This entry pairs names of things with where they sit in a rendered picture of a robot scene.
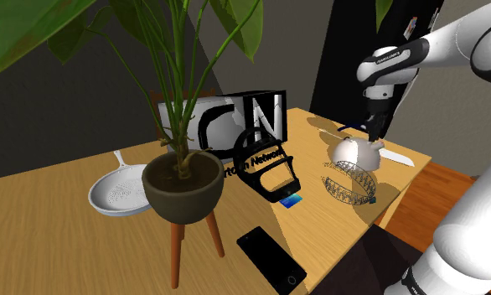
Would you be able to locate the black refrigerator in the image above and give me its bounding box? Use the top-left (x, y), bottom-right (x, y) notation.
top-left (309, 0), bottom-right (447, 138)

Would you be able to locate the black frame rack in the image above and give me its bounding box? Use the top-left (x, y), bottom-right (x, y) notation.
top-left (232, 127), bottom-right (302, 204)

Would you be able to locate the potted plant on wooden legs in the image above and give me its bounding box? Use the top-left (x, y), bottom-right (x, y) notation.
top-left (0, 0), bottom-right (395, 290)

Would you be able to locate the silver wire headband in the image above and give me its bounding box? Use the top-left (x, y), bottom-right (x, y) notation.
top-left (320, 160), bottom-right (379, 206)

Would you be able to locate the white knife with blue handle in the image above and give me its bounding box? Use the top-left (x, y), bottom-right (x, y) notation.
top-left (337, 123), bottom-right (416, 168)

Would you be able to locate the light wooden table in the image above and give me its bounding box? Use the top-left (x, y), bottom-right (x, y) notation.
top-left (0, 106), bottom-right (432, 295)

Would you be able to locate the blue card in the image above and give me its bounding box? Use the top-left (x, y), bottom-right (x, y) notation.
top-left (278, 192), bottom-right (304, 210)

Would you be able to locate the white teapot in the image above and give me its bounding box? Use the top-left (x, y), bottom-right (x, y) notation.
top-left (331, 137), bottom-right (385, 173)

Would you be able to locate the black and white lettered box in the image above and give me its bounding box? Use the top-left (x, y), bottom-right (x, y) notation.
top-left (157, 90), bottom-right (288, 181)

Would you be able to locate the black phone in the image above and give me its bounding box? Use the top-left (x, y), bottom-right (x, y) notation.
top-left (235, 225), bottom-right (308, 295)

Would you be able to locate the white perforated pan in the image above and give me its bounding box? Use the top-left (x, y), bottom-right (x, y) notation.
top-left (87, 149), bottom-right (155, 218)

